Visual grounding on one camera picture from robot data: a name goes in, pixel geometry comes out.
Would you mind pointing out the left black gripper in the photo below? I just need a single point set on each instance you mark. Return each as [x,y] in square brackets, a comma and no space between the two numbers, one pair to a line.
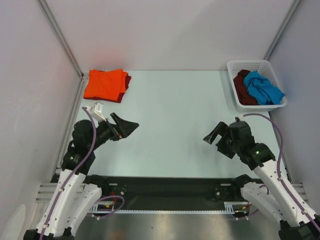
[122,128]

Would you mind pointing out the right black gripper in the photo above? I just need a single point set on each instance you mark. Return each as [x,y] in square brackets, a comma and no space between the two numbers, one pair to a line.
[223,142]

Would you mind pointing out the blue t shirt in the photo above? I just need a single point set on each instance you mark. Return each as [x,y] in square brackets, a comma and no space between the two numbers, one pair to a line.
[262,90]

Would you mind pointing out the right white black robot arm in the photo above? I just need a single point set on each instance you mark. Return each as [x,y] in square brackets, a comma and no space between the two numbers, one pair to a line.
[295,218]

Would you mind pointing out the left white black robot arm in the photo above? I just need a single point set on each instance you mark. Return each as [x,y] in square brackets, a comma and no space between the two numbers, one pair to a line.
[77,191]

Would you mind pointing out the folded orange t shirt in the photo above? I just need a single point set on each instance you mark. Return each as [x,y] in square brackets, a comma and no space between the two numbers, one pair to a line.
[104,85]

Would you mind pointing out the crumpled dark red t shirt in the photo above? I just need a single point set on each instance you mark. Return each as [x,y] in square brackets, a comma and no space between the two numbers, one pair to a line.
[241,90]

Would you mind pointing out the folded dark red t shirt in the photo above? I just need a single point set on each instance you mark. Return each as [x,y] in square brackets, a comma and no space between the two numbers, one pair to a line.
[126,81]

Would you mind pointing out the white plastic basket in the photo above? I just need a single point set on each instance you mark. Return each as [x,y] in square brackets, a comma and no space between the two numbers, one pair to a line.
[264,68]

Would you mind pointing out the left aluminium frame post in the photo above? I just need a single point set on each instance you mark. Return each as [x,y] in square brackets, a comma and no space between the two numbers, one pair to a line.
[52,22]

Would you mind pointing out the aluminium frame post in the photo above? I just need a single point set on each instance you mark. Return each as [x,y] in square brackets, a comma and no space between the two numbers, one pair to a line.
[294,7]
[52,22]

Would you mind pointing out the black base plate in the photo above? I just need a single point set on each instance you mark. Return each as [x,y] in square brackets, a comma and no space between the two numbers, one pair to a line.
[169,194]

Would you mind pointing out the aluminium front rail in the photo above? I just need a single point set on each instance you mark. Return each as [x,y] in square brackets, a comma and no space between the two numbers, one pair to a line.
[46,191]

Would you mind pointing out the right aluminium frame post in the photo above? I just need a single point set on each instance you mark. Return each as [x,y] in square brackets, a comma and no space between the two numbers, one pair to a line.
[294,7]

